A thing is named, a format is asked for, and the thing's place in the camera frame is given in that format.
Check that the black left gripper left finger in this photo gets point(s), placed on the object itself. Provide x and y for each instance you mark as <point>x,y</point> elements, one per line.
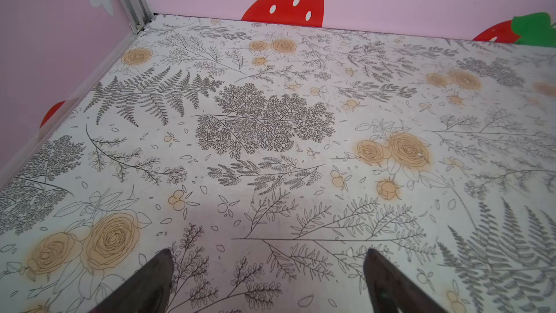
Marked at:
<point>148,290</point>

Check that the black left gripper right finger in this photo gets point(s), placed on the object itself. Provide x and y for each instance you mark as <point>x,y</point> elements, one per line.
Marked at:
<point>392,291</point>

